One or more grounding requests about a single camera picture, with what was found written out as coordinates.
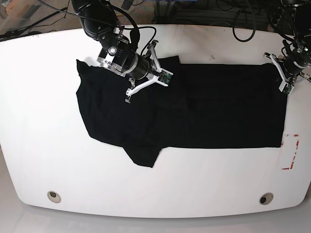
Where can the black T-shirt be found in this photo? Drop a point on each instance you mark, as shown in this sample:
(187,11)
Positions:
(205,106)

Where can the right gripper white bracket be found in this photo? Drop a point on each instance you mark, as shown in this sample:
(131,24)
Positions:
(146,71)

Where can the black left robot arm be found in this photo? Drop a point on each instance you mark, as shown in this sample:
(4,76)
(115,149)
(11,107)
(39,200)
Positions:
(296,50)

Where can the left table cable grommet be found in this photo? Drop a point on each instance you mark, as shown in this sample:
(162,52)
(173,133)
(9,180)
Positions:
(54,197)

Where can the black metal frame on floor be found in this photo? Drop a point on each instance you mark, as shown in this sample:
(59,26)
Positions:
(163,10)

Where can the red tape rectangle marking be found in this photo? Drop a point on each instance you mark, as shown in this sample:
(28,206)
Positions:
(288,151)

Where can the right table cable grommet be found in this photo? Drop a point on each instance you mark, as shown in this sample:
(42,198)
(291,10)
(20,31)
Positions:
(266,198)

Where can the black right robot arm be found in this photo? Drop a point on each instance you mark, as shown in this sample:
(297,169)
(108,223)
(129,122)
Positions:
(119,36)

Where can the table cable grommet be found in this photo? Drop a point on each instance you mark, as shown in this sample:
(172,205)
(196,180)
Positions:
(54,197)
(266,198)

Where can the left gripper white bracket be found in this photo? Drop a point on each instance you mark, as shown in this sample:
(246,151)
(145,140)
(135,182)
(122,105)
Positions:
(290,71)

